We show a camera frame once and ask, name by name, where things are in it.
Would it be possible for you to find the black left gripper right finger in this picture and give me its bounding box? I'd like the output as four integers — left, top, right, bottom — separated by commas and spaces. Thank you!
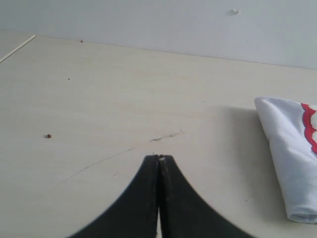
158, 155, 252, 238

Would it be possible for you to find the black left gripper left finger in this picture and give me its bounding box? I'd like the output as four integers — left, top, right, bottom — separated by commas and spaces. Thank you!
72, 155, 159, 238

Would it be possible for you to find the white t-shirt red lettering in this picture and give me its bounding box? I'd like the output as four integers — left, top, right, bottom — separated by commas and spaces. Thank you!
254, 97, 317, 224

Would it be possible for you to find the small white wall hook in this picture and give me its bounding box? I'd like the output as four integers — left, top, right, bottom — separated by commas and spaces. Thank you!
230, 9, 240, 15

